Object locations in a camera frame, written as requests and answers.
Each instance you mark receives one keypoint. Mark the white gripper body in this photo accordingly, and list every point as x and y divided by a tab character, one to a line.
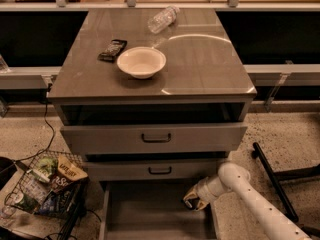
206	193

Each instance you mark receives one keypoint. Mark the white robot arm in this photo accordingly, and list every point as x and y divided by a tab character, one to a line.
231	177

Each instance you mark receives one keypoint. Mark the top grey drawer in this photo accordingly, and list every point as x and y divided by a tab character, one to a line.
158	138

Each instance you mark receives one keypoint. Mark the bottom open grey drawer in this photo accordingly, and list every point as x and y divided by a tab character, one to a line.
153	210

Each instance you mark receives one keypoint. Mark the middle grey drawer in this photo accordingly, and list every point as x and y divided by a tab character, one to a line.
153	169

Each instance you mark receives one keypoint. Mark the grey drawer cabinet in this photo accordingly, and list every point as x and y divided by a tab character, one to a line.
202	82

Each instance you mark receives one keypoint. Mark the black wheeled stand base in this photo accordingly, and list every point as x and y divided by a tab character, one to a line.
277	177

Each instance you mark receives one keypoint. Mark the tan chip bag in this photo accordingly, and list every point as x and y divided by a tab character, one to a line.
66	174

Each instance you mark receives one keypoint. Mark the blue snack packet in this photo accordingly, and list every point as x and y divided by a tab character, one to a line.
56	204

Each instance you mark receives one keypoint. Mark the white bowl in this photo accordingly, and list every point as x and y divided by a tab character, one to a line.
141	62

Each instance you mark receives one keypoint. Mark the green snack pouch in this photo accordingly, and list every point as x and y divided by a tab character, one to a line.
47	166

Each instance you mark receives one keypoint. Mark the dark snack bar wrapper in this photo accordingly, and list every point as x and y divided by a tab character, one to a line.
113	50

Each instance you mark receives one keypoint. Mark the green can in basket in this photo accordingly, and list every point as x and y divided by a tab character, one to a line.
24	202

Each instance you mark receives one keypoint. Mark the clear plastic water bottle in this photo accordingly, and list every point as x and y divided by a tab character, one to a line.
163	19

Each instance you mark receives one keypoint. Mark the black wire basket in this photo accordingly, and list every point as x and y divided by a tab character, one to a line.
36	185

